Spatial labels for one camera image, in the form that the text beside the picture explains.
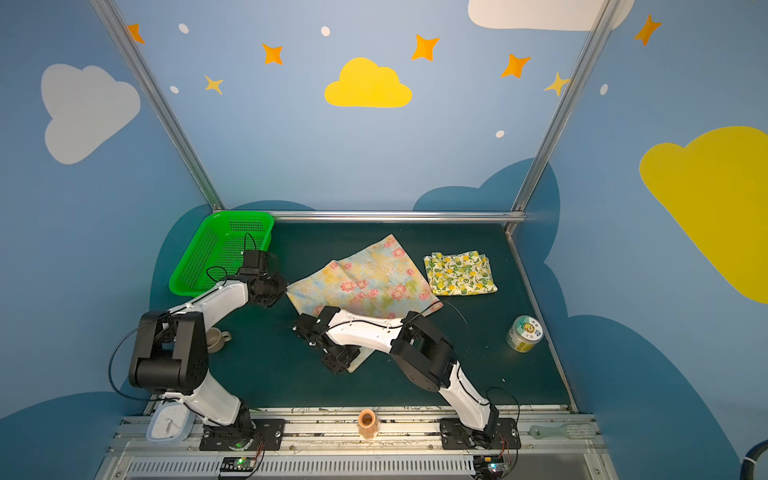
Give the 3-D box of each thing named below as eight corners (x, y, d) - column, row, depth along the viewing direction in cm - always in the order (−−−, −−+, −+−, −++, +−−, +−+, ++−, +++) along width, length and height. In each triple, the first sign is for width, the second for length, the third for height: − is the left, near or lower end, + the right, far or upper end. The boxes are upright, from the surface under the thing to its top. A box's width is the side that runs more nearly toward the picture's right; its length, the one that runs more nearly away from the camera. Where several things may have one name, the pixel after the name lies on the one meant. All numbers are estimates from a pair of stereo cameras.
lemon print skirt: (428, 295, 104) (429, 289, 101) (424, 257, 115) (425, 251, 112) (494, 296, 104) (497, 290, 101) (484, 257, 115) (486, 251, 112)
